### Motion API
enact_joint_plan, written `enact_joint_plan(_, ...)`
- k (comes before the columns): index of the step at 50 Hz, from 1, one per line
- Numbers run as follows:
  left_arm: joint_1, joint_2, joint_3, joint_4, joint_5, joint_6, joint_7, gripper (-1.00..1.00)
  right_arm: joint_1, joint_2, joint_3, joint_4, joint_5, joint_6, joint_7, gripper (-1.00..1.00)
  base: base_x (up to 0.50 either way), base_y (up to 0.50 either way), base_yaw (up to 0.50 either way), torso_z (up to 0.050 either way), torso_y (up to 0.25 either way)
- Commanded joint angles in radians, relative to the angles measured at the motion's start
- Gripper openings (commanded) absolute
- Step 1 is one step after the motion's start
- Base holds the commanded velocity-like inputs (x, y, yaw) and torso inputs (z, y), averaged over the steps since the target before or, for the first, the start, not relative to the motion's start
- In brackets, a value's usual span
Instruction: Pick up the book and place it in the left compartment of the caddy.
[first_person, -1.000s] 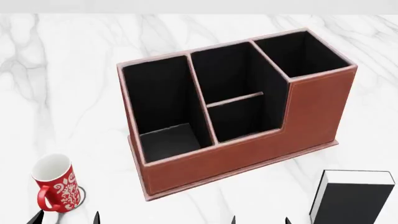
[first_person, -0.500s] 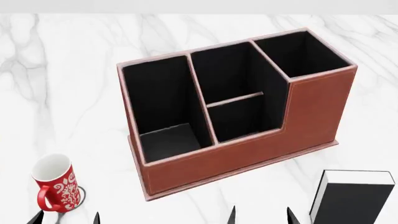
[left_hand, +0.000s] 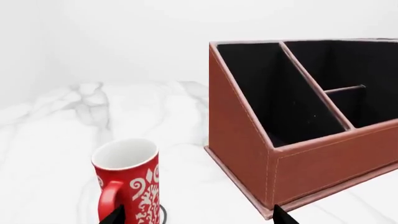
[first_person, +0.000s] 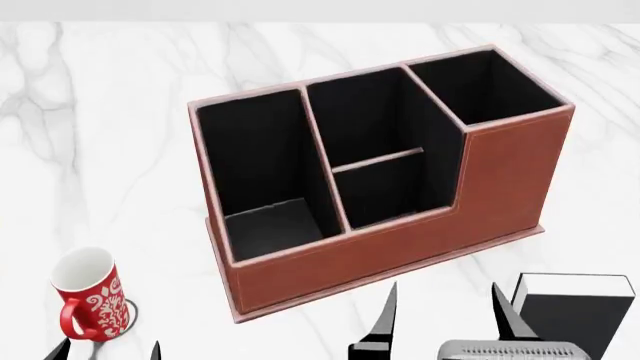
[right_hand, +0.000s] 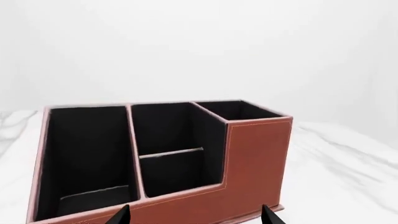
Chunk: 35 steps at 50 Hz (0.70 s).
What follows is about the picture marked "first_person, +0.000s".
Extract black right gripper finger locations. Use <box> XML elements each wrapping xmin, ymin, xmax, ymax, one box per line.
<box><xmin>491</xmin><ymin>281</ymin><xmax>541</xmax><ymax>342</ymax></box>
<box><xmin>347</xmin><ymin>280</ymin><xmax>399</xmax><ymax>360</ymax></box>

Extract black hardcover book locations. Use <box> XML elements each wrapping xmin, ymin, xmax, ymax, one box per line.
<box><xmin>509</xmin><ymin>272</ymin><xmax>637</xmax><ymax>360</ymax></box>

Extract brown leather desk caddy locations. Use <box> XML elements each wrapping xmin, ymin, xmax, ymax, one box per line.
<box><xmin>187</xmin><ymin>43</ymin><xmax>577</xmax><ymax>326</ymax></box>

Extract red patterned ceramic mug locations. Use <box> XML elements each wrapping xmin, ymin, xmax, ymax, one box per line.
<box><xmin>49</xmin><ymin>246</ymin><xmax>140</xmax><ymax>344</ymax></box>

